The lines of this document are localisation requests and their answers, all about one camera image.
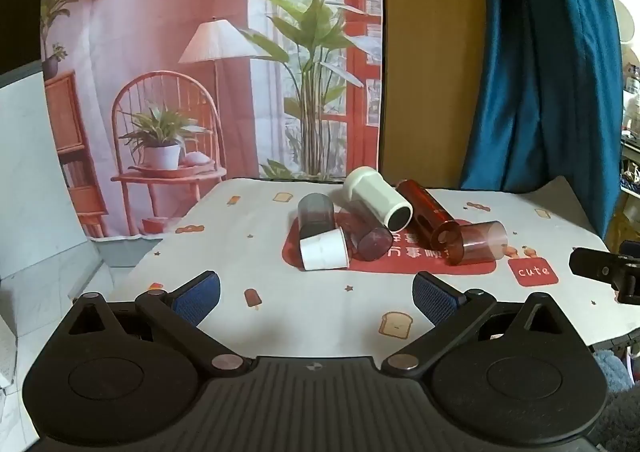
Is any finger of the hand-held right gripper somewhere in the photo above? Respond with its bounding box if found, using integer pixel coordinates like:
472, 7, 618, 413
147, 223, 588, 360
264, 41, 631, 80
569, 241, 640, 306

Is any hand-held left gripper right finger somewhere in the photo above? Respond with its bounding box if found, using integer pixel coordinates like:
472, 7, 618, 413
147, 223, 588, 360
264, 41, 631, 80
380, 270, 569, 381

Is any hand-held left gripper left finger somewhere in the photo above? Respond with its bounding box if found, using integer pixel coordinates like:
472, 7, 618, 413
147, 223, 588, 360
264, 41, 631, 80
67, 270, 252, 383

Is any short brown translucent cup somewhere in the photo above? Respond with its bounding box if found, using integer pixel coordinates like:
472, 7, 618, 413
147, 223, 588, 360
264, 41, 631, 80
442, 220, 509, 266

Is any tall red-brown translucent cup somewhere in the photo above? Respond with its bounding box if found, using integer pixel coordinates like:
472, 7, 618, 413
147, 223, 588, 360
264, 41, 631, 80
395, 179, 461, 250

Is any dark maroon translucent cup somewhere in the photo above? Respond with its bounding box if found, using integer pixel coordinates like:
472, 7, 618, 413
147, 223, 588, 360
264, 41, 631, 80
345, 199, 394, 262

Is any large white cup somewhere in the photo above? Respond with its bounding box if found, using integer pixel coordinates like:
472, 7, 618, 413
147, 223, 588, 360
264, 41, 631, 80
342, 166, 413, 229

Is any small white paper cup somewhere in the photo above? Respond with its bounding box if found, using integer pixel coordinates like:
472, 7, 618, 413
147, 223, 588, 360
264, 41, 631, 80
299, 227, 350, 272

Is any grey translucent cup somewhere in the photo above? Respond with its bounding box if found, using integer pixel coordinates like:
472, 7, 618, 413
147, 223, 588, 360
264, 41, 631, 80
297, 193, 335, 239

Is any white printed tablecloth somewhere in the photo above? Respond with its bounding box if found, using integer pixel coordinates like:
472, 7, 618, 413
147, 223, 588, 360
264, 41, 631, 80
112, 176, 640, 358

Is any grey fluffy cloth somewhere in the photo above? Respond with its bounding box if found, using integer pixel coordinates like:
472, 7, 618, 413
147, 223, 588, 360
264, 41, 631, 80
589, 346, 640, 439

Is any cluttered shelf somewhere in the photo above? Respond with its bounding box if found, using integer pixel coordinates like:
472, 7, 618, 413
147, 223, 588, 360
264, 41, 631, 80
614, 0, 640, 198

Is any blue curtain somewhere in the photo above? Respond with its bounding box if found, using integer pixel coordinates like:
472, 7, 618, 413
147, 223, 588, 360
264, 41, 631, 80
459, 0, 627, 243

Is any white marble board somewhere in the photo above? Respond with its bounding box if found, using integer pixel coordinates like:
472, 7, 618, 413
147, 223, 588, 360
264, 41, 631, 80
0, 59, 132, 452

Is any printed wall tapestry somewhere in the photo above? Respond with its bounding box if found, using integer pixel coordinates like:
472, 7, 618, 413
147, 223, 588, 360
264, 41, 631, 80
40, 0, 384, 241

